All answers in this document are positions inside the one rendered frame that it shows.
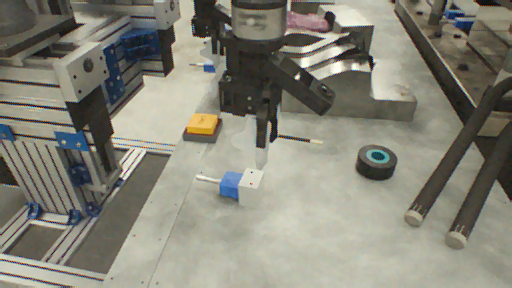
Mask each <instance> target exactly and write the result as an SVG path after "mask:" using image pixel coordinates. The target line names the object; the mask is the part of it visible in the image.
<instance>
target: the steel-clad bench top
mask: <svg viewBox="0 0 512 288"><path fill-rule="evenodd" d="M334 1H335V4H334V5H336V4H348V5H349V6H350V7H352V8H353V9H354V10H356V11H357V12H358V13H359V14H361V15H362V16H363V17H365V18H367V19H368V20H369V21H371V22H372V23H373V24H375V27H374V31H373V35H372V42H371V46H370V50H369V55H372V57H373V59H387V60H399V63H400V65H401V66H402V70H403V71H404V73H405V75H406V78H407V80H408V82H409V85H410V86H411V88H412V90H413V93H414V95H415V96H416V99H417V105H416V110H415V112H414V115H413V119H412V122H406V121H396V120H386V119H365V118H355V117H344V116H334V115H322V116H319V115H313V114H303V113H293V112H282V111H281V114H280V129H279V134H280V135H284V136H294V137H299V138H304V139H314V140H319V141H322V144H317V143H308V142H303V141H298V140H293V139H284V138H279V137H277V139H275V140H274V142H273V143H270V141H269V152H268V161H267V163H266V165H265V166H264V167H263V168H262V170H261V171H264V192H263V194H262V198H261V200H260V202H259V206H258V208H257V209H252V208H248V207H245V206H239V199H235V198H232V197H228V196H225V195H220V188H219V185H217V184H213V183H209V182H206V181H198V180H196V174H202V175H206V176H210V177H213V178H220V179H222V178H223V177H224V174H225V173H226V171H233V172H237V173H241V174H244V173H245V169H246V168H250V169H255V170H257V168H256V161H255V157H254V156H252V155H251V154H249V153H245V152H244V151H242V150H238V149H237V148H235V147H234V146H233V145H232V143H231V137H232V136H233V135H234V134H237V133H240V132H244V131H245V125H246V121H247V120H248V117H247V115H245V117H240V116H235V115H232V114H230V113H225V112H220V96H219V84H218V81H219V80H220V78H217V77H216V73H215V75H214V78H213V80H212V81H211V82H210V85H209V87H208V88H207V91H206V92H205V94H204V95H203V98H202V100H201V101H200V103H199V105H198V107H197V108H196V111H195V112H194V113H197V114H207V115H217V118H222V120H223V126H222V128H221V130H220V134H219V136H218V138H217V142H216V143H200V142H191V141H183V139H182V137H181V138H180V139H179V143H178V144H177V146H175V150H174V151H173V153H172V156H171V157H170V158H169V161H168V163H167V164H166V165H165V168H164V170H163V171H162V174H161V175H160V177H159V180H158V181H157V183H156V185H155V187H154V188H153V190H152V193H151V194H150V195H149V198H148V200H147V201H146V204H145V205H144V207H143V210H142V211H141V212H140V215H139V217H138V218H137V220H136V222H135V224H134V225H133V228H132V229H131V231H130V234H129V235H128V237H127V239H126V240H125V242H124V245H123V247H121V250H120V252H119V253H118V257H116V259H115V262H114V263H113V265H112V267H111V269H110V270H109V272H108V275H107V276H106V277H105V280H104V282H103V283H102V286H101V287H100V288H512V203H511V202H510V200H509V198H508V197H507V196H506V193H505V192H504V190H502V187H501V186H500V184H499V182H498V180H495V183H494V184H493V186H492V190H491V191H490V193H489V196H488V198H487V200H486V201H485V204H484V206H483V208H482V211H481V213H480V214H479V216H478V220H477V221H476V223H475V226H474V228H473V230H472V233H471V234H470V236H469V238H468V241H467V243H466V244H465V247H464V248H462V249H457V248H455V247H451V246H450V245H449V244H448V243H447V242H446V240H445V237H446V236H447V234H448V231H449V230H450V228H451V227H452V223H453V222H454V220H455V217H456V216H457V214H458V211H459V210H460V208H461V206H462V203H463V202H464V200H465V197H466V196H467V195H468V192H469V190H470V189H471V187H472V184H473V183H474V181H475V178H476V176H477V175H478V173H479V170H480V169H481V167H482V164H483V163H484V161H485V159H484V158H483V156H482V154H481V153H480V152H479V149H478V148H477V146H475V143H474V142H472V144H471V145H470V146H469V149H468V150H467V151H466V153H465V155H464V156H463V157H462V160H461V161H460V163H459V165H458V166H457V167H456V169H455V171H454V172H453V173H452V176H451V177H450V178H449V180H448V182H447V183H446V184H445V187H444V188H443V190H442V192H441V193H440V194H439V197H438V198H437V199H436V200H435V203H434V204H433V205H432V207H431V209H430V210H429V213H428V214H427V215H426V216H425V219H424V220H422V224H420V225H419V226H413V225H412V224H409V223H408V222H407V221H405V217H404V216H405V214H406V212H407V211H408V210H409V207H410V206H411V205H412V203H413V201H414V200H415V199H416V197H417V196H418V195H419V193H420V191H421V190H422V188H423V187H424V186H425V184H426V182H427V181H428V180H429V177H431V175H432V173H433V172H434V170H436V167H437V166H438V165H439V163H440V161H441V160H442V158H443V156H445V154H446V152H447V151H448V149H449V147H450V146H451V145H452V143H453V142H454V140H455V139H456V137H457V136H458V135H459V133H460V131H461V130H462V128H463V127H464V126H463V124H462V122H461V120H460V119H459V116H457V114H456V112H455V110H454V109H453V108H452V106H451V104H450V102H449V100H448V99H447V98H446V95H445V94H444V92H442V89H441V88H440V86H439V84H438V82H436V79H435V78H434V76H433V75H432V72H430V70H429V68H428V66H427V65H426V64H425V62H424V60H423V58H422V56H421V55H420V54H419V51H418V50H417V48H415V45H414V44H413V42H412V40H411V38H409V35H408V34H407V32H406V31H405V28H403V26H402V24H401V22H400V21H399V20H398V17H397V16H396V14H395V12H394V11H393V10H392V8H391V6H390V4H388V1H387V0H334ZM367 145H379V146H384V147H386V148H388V149H390V150H392V151H393V153H395V154H396V156H397V163H396V168H395V171H394V174H393V177H390V179H388V180H384V181H373V180H371V179H369V178H366V177H364V176H363V175H362V174H359V172H358V170H356V160H357V156H358V153H359V150H360V149H361V148H362V147H363V146H367Z"/></svg>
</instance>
